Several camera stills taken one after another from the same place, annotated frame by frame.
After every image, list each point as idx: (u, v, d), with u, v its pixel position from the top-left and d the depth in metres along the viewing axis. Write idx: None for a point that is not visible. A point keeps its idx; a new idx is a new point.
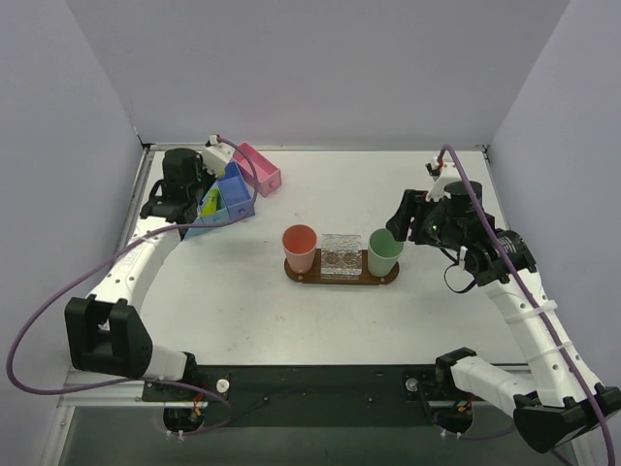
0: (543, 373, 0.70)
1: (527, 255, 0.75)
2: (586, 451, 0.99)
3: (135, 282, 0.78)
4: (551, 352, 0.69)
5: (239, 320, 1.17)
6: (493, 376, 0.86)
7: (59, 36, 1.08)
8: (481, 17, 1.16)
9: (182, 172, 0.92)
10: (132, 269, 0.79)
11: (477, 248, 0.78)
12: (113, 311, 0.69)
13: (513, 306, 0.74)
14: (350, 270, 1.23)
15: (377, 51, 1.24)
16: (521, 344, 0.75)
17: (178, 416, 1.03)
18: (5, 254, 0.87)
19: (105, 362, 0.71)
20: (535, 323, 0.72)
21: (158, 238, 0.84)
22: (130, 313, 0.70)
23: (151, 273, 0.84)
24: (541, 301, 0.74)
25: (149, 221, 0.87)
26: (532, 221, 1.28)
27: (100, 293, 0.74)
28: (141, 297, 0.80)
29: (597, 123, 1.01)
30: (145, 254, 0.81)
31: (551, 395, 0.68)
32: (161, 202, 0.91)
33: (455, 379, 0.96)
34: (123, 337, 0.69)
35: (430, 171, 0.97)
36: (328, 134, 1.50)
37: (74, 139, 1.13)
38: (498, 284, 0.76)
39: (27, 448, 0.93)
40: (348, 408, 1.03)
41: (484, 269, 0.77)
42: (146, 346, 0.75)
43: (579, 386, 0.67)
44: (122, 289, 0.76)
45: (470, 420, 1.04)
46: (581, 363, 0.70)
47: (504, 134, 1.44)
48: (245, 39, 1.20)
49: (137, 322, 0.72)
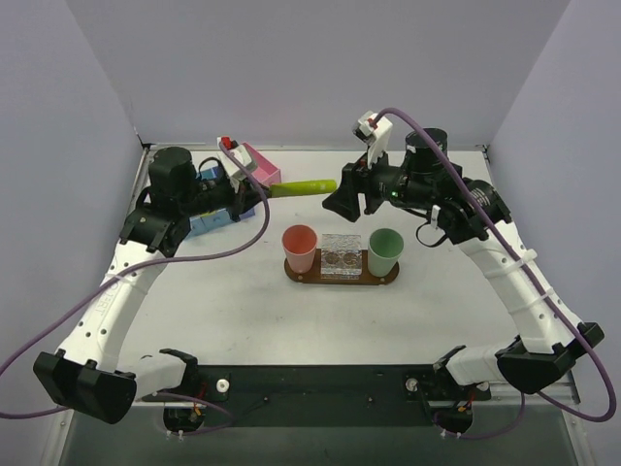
0: (529, 324, 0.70)
1: (500, 207, 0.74)
2: (586, 450, 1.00)
3: (109, 335, 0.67)
4: (536, 302, 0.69)
5: (239, 320, 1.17)
6: (479, 351, 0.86)
7: (59, 37, 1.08)
8: (481, 18, 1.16)
9: (173, 183, 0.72)
10: (105, 316, 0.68)
11: (452, 204, 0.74)
12: (81, 377, 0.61)
13: (494, 262, 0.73)
14: (350, 270, 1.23)
15: (377, 52, 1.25)
16: (503, 297, 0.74)
17: (178, 416, 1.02)
18: (6, 253, 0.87)
19: (84, 408, 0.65)
20: (517, 276, 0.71)
21: (136, 273, 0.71)
22: (102, 377, 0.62)
23: (130, 315, 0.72)
24: (520, 251, 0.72)
25: (131, 248, 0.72)
26: (532, 221, 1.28)
27: (69, 349, 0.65)
28: (117, 346, 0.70)
29: (595, 124, 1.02)
30: (120, 298, 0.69)
31: (540, 344, 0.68)
32: (146, 218, 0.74)
33: (455, 377, 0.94)
34: (97, 399, 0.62)
35: (362, 136, 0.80)
36: (328, 135, 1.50)
37: (74, 140, 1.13)
38: (476, 242, 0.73)
39: (27, 448, 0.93)
40: (348, 408, 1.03)
41: (461, 225, 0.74)
42: (128, 393, 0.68)
43: (566, 331, 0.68)
44: (94, 347, 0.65)
45: (470, 420, 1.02)
46: (563, 306, 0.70)
47: (503, 134, 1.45)
48: (245, 39, 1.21)
49: (111, 382, 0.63)
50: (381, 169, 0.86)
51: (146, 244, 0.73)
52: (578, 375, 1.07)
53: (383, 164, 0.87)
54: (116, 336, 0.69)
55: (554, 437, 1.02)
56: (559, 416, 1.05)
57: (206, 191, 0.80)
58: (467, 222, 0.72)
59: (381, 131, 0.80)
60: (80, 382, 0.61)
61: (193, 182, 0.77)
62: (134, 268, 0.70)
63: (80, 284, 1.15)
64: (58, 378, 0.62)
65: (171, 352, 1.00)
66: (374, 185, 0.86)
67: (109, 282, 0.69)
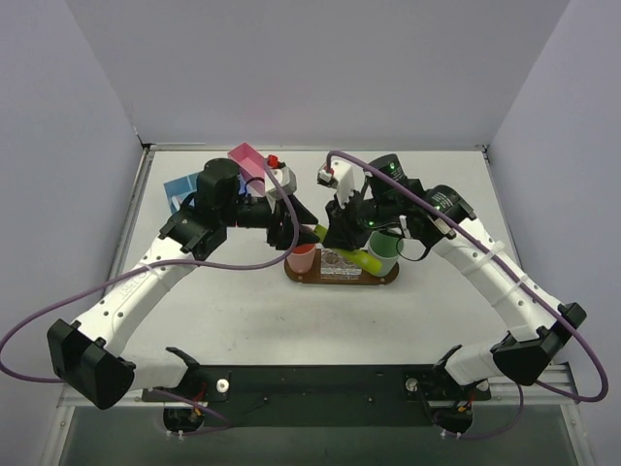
0: (511, 312, 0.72)
1: (464, 206, 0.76)
2: (585, 449, 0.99)
3: (124, 318, 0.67)
4: (513, 290, 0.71)
5: (239, 319, 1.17)
6: (475, 349, 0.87)
7: (58, 35, 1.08)
8: (480, 18, 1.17)
9: (212, 196, 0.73)
10: (124, 300, 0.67)
11: (417, 212, 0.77)
12: (87, 350, 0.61)
13: (467, 258, 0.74)
14: (350, 270, 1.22)
15: (376, 52, 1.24)
16: (483, 290, 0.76)
17: (178, 416, 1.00)
18: (5, 253, 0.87)
19: (81, 384, 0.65)
20: (491, 268, 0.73)
21: (165, 266, 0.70)
22: (107, 358, 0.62)
23: (149, 307, 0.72)
24: (490, 245, 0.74)
25: (168, 244, 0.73)
26: (533, 220, 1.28)
27: (84, 323, 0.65)
28: (129, 332, 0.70)
29: (595, 123, 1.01)
30: (145, 286, 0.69)
31: (525, 330, 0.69)
32: (187, 220, 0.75)
33: (454, 376, 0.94)
34: (96, 378, 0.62)
35: (324, 184, 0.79)
36: (327, 134, 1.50)
37: (74, 140, 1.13)
38: (446, 242, 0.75)
39: (26, 448, 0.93)
40: (349, 409, 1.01)
41: (430, 230, 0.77)
42: (124, 383, 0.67)
43: (546, 314, 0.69)
44: (107, 326, 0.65)
45: (470, 420, 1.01)
46: (540, 290, 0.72)
47: (503, 133, 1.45)
48: (245, 39, 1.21)
49: (114, 366, 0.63)
50: (351, 207, 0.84)
51: (180, 243, 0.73)
52: (578, 374, 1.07)
53: (354, 200, 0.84)
54: (129, 321, 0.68)
55: (553, 436, 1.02)
56: (558, 416, 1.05)
57: (247, 206, 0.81)
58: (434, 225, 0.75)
59: (341, 175, 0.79)
60: (83, 357, 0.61)
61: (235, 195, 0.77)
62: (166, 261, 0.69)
63: (81, 284, 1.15)
64: (67, 348, 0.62)
65: (175, 352, 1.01)
66: (354, 223, 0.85)
67: (139, 270, 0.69)
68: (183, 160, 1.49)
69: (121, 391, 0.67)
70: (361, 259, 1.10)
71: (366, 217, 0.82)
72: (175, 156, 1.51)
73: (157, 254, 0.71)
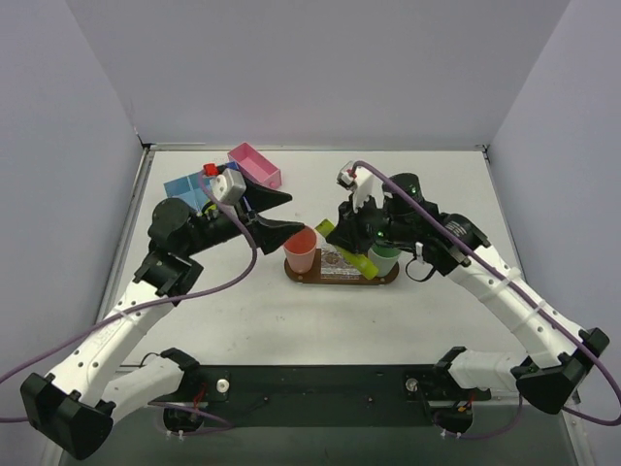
0: (532, 338, 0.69)
1: (477, 234, 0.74)
2: (586, 449, 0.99)
3: (100, 368, 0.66)
4: (532, 316, 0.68)
5: (239, 319, 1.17)
6: (487, 361, 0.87)
7: (58, 36, 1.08)
8: (480, 18, 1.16)
9: (170, 244, 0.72)
10: (99, 349, 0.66)
11: (432, 240, 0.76)
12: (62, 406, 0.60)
13: (482, 284, 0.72)
14: (350, 270, 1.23)
15: (377, 52, 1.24)
16: (502, 317, 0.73)
17: (178, 416, 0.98)
18: (5, 254, 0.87)
19: (57, 438, 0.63)
20: (507, 294, 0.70)
21: (139, 314, 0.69)
22: (81, 411, 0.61)
23: (126, 350, 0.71)
24: (505, 271, 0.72)
25: (143, 287, 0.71)
26: (533, 220, 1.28)
27: (57, 377, 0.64)
28: (108, 380, 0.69)
29: (596, 122, 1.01)
30: (119, 335, 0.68)
31: (546, 356, 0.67)
32: (161, 263, 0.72)
33: (458, 381, 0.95)
34: (72, 430, 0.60)
35: (344, 186, 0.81)
36: (327, 134, 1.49)
37: (74, 139, 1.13)
38: (460, 269, 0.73)
39: (27, 449, 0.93)
40: (349, 409, 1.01)
41: (443, 259, 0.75)
42: (102, 433, 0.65)
43: (568, 340, 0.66)
44: (82, 379, 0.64)
45: (470, 420, 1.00)
46: (560, 316, 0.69)
47: (504, 133, 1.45)
48: (245, 39, 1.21)
49: (88, 419, 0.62)
50: (367, 212, 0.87)
51: (155, 286, 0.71)
52: None
53: (370, 207, 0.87)
54: (107, 370, 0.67)
55: (553, 437, 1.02)
56: (559, 416, 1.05)
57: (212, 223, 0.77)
58: (448, 253, 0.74)
59: (362, 180, 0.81)
60: (59, 410, 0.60)
61: (195, 231, 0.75)
62: (140, 308, 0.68)
63: (81, 284, 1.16)
64: (42, 401, 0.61)
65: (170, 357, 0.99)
66: (362, 229, 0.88)
67: (112, 319, 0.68)
68: (183, 160, 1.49)
69: (100, 439, 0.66)
70: (360, 262, 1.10)
71: (377, 227, 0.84)
72: (175, 156, 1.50)
73: (131, 300, 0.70)
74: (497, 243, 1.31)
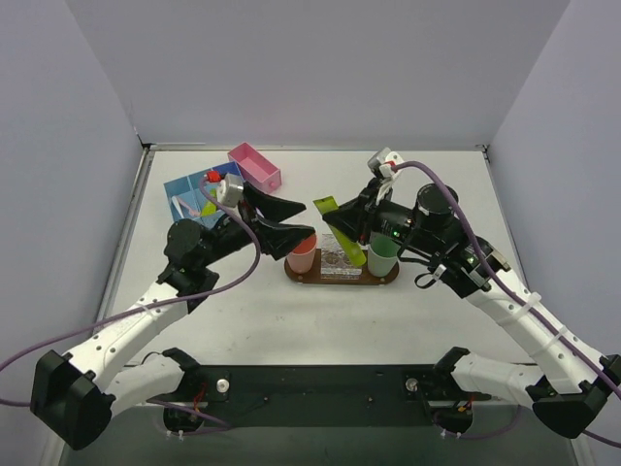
0: (551, 365, 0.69)
1: (497, 257, 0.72)
2: (586, 450, 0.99)
3: (116, 354, 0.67)
4: (552, 344, 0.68)
5: (240, 319, 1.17)
6: (496, 371, 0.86)
7: (58, 36, 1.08)
8: (480, 18, 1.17)
9: (185, 262, 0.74)
10: (117, 337, 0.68)
11: (451, 261, 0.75)
12: (76, 383, 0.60)
13: (503, 310, 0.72)
14: (350, 270, 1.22)
15: (377, 52, 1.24)
16: (521, 342, 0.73)
17: (178, 416, 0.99)
18: (5, 254, 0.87)
19: (58, 419, 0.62)
20: (528, 319, 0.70)
21: (159, 311, 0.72)
22: (94, 391, 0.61)
23: (139, 346, 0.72)
24: (526, 296, 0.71)
25: (163, 288, 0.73)
26: (533, 220, 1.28)
27: (75, 355, 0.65)
28: (117, 369, 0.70)
29: (595, 122, 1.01)
30: (140, 326, 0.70)
31: (566, 383, 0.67)
32: (183, 272, 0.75)
33: (461, 384, 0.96)
34: (78, 414, 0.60)
35: (378, 172, 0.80)
36: (327, 134, 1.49)
37: (74, 140, 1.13)
38: (481, 294, 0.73)
39: (27, 449, 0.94)
40: (348, 408, 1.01)
41: (463, 282, 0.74)
42: (100, 420, 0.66)
43: (588, 368, 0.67)
44: (97, 361, 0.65)
45: (470, 420, 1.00)
46: (580, 342, 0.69)
47: (504, 133, 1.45)
48: (245, 39, 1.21)
49: (97, 402, 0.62)
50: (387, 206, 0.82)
51: (175, 290, 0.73)
52: None
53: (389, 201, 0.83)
54: (118, 359, 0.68)
55: (552, 436, 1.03)
56: None
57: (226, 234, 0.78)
58: (468, 278, 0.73)
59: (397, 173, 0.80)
60: (69, 390, 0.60)
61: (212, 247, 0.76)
62: (161, 304, 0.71)
63: (81, 284, 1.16)
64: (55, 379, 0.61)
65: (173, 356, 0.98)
66: (377, 221, 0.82)
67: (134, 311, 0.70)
68: (183, 160, 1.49)
69: (95, 428, 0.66)
70: (350, 249, 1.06)
71: (393, 226, 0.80)
72: (175, 156, 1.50)
73: (152, 297, 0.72)
74: (497, 243, 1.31)
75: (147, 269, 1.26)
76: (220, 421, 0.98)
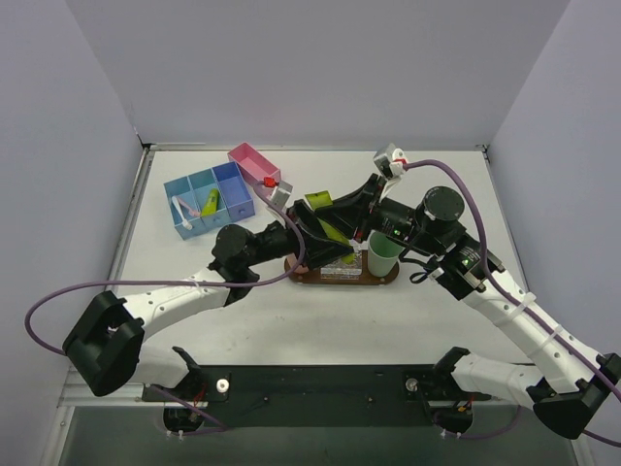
0: (547, 364, 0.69)
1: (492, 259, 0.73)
2: (585, 450, 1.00)
3: (163, 314, 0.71)
4: (548, 343, 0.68)
5: (239, 319, 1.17)
6: (496, 372, 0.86)
7: (58, 36, 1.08)
8: (480, 19, 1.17)
9: (227, 264, 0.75)
10: (169, 297, 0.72)
11: (447, 263, 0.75)
12: (125, 325, 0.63)
13: (498, 310, 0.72)
14: (350, 270, 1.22)
15: (376, 52, 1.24)
16: (517, 342, 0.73)
17: (178, 416, 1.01)
18: (5, 254, 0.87)
19: (92, 358, 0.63)
20: (524, 320, 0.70)
21: (207, 289, 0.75)
22: (138, 337, 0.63)
23: (179, 316, 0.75)
24: (520, 296, 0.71)
25: (212, 275, 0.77)
26: (532, 220, 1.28)
27: (129, 301, 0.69)
28: (156, 328, 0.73)
29: (596, 123, 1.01)
30: (189, 295, 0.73)
31: (564, 382, 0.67)
32: (226, 269, 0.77)
33: (461, 384, 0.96)
34: (118, 356, 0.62)
35: (385, 170, 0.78)
36: (327, 134, 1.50)
37: (74, 140, 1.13)
38: (476, 295, 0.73)
39: (26, 448, 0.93)
40: (349, 408, 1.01)
41: (458, 283, 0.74)
42: (124, 376, 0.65)
43: (584, 366, 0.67)
44: (147, 313, 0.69)
45: (470, 420, 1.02)
46: (576, 341, 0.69)
47: (503, 133, 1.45)
48: (245, 39, 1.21)
49: (136, 351, 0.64)
50: (389, 207, 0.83)
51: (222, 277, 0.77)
52: None
53: (390, 203, 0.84)
54: (162, 319, 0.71)
55: (552, 437, 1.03)
56: None
57: (269, 239, 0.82)
58: (463, 279, 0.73)
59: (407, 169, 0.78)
60: (118, 331, 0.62)
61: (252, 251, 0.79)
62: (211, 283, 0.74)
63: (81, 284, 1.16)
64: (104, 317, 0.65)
65: (179, 353, 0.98)
66: (378, 219, 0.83)
67: (186, 282, 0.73)
68: (183, 160, 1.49)
69: (116, 383, 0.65)
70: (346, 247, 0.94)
71: (393, 225, 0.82)
72: (175, 156, 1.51)
73: (200, 278, 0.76)
74: (497, 243, 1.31)
75: (148, 268, 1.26)
76: (216, 422, 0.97)
